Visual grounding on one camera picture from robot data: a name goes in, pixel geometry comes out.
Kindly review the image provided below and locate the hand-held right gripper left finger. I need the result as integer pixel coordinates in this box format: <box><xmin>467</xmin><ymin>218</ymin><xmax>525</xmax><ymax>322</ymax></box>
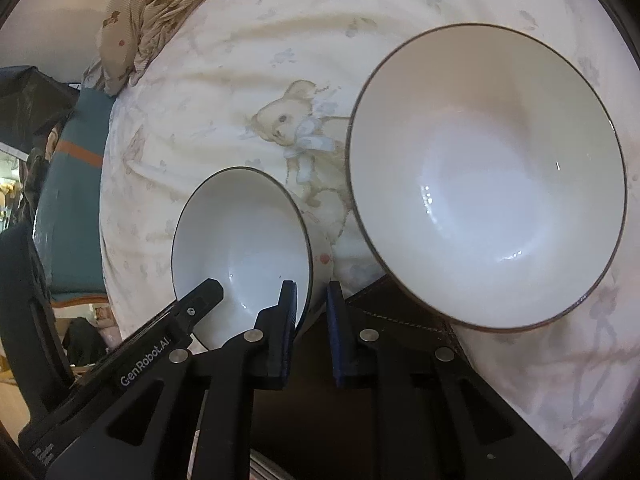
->
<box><xmin>45</xmin><ymin>280</ymin><xmax>301</xmax><ymax>480</ymax></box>

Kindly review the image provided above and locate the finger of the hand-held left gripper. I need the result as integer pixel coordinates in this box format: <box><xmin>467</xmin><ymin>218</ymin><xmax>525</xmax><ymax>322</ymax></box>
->
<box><xmin>172</xmin><ymin>278</ymin><xmax>225</xmax><ymax>344</ymax></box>

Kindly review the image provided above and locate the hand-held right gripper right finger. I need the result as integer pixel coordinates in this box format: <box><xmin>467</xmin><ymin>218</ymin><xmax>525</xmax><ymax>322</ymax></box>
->
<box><xmin>325</xmin><ymin>280</ymin><xmax>574</xmax><ymax>480</ymax></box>

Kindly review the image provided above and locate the small white bowl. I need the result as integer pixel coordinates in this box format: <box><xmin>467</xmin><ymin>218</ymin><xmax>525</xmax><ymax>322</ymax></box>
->
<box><xmin>171</xmin><ymin>166</ymin><xmax>335</xmax><ymax>352</ymax></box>

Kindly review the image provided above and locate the large white bowl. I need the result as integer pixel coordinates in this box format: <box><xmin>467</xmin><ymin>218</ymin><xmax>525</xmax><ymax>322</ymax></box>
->
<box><xmin>344</xmin><ymin>23</ymin><xmax>628</xmax><ymax>334</ymax></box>

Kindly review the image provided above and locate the black bag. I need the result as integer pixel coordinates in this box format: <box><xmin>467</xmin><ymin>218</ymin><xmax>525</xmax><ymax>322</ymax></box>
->
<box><xmin>64</xmin><ymin>317</ymin><xmax>109</xmax><ymax>367</ymax></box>

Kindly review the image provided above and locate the dark brown leather mat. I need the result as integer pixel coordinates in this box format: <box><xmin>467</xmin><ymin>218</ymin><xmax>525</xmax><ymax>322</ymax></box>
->
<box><xmin>249</xmin><ymin>280</ymin><xmax>482</xmax><ymax>480</ymax></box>

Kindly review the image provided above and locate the white bear-print blanket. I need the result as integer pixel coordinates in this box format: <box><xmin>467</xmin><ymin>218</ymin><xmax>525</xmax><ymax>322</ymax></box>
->
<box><xmin>97</xmin><ymin>0</ymin><xmax>637</xmax><ymax>467</ymax></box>

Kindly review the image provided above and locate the dark cloth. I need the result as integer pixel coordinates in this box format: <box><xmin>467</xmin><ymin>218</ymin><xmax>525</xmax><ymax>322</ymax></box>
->
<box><xmin>0</xmin><ymin>64</ymin><xmax>82</xmax><ymax>157</ymax></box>

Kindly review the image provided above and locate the beige patterned pillow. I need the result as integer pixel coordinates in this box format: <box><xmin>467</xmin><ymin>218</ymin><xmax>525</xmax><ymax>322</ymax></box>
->
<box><xmin>82</xmin><ymin>0</ymin><xmax>247</xmax><ymax>97</ymax></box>

